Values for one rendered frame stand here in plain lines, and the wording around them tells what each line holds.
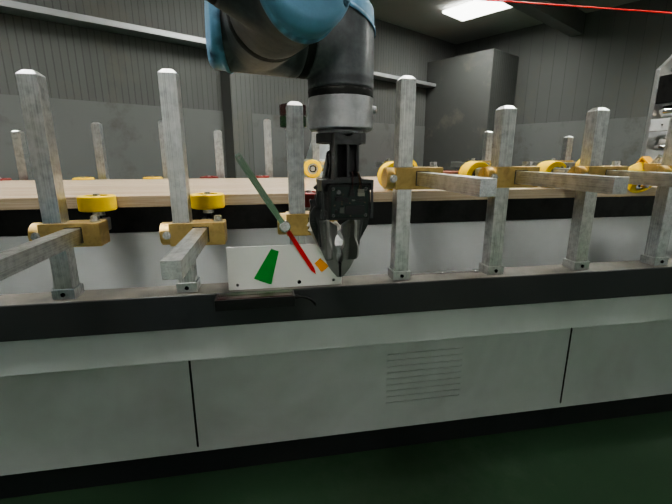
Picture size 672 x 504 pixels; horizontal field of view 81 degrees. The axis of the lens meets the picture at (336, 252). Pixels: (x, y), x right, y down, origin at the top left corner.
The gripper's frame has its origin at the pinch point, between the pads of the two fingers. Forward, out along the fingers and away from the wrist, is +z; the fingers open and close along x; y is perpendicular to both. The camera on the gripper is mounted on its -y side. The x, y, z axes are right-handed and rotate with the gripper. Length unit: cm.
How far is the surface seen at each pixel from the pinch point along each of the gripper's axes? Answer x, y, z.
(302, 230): -3.3, -28.6, -1.3
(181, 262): -23.6, -0.7, -1.7
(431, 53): 330, -771, -238
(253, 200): -14.5, -46.1, -6.7
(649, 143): 226, -159, -28
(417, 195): 31, -46, -7
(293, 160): -4.9, -29.0, -16.7
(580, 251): 70, -30, 7
